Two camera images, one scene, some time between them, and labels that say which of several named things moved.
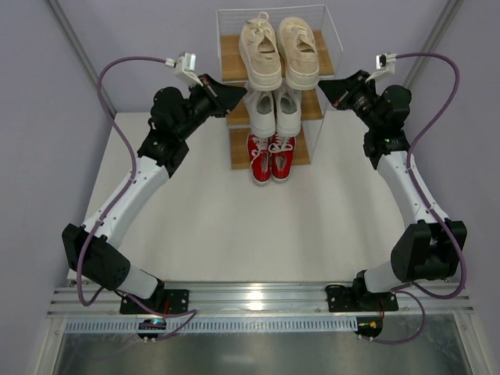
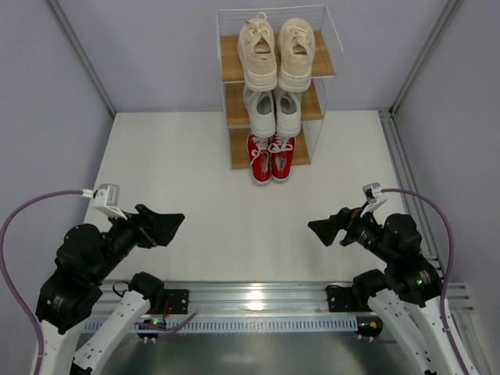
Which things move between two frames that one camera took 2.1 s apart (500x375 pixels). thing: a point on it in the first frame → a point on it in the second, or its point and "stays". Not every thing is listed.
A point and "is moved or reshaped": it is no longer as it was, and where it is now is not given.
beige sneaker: x=299 y=52 is moved or reshaped
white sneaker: x=287 y=111 stays
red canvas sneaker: x=281 y=157 stays
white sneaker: x=261 y=105 stays
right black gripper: x=350 y=92 → x=346 y=226
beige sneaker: x=261 y=53 stays
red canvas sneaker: x=259 y=155 stays
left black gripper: x=211 y=95 → x=141 y=227
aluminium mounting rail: x=238 y=300 stays
